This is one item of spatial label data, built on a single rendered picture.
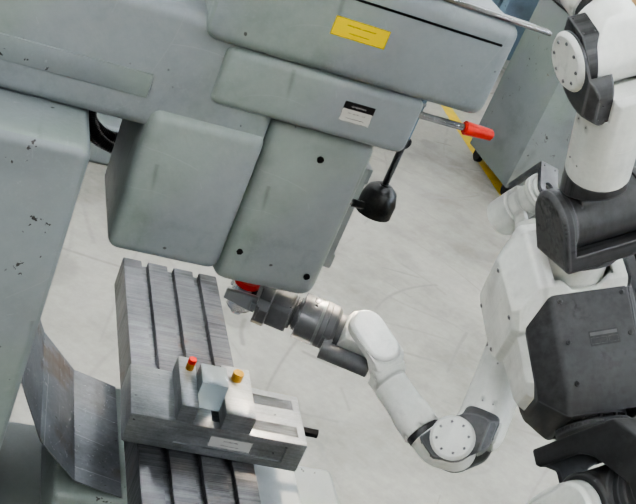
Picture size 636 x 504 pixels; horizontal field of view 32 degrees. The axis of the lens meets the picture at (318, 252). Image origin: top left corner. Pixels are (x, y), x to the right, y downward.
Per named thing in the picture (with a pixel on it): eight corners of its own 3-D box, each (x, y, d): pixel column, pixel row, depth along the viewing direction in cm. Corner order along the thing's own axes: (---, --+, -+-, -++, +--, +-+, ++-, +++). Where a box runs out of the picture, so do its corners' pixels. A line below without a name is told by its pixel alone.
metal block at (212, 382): (216, 391, 213) (226, 368, 210) (219, 411, 208) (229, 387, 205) (191, 386, 212) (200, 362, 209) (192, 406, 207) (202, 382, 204)
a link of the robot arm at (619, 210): (660, 177, 150) (639, 241, 160) (627, 134, 155) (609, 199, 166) (584, 199, 147) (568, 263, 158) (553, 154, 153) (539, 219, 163)
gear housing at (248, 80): (369, 94, 198) (391, 44, 193) (403, 157, 178) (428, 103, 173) (193, 44, 186) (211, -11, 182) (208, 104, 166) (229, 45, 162)
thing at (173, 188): (202, 200, 203) (247, 76, 192) (216, 273, 183) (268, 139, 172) (101, 177, 197) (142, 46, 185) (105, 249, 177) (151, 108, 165)
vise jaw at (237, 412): (242, 385, 219) (249, 369, 217) (250, 435, 207) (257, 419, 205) (214, 379, 217) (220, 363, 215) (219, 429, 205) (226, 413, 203)
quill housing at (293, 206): (292, 241, 210) (355, 94, 195) (312, 303, 193) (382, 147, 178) (198, 219, 203) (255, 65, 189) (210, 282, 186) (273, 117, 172)
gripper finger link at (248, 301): (228, 284, 198) (260, 297, 198) (223, 298, 200) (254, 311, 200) (226, 288, 197) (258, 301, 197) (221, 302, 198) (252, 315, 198)
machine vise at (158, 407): (285, 422, 226) (304, 381, 221) (295, 472, 213) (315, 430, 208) (120, 389, 215) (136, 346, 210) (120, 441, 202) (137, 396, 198)
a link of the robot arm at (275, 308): (274, 263, 205) (333, 287, 205) (258, 304, 209) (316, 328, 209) (260, 293, 193) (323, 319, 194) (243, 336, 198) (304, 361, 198)
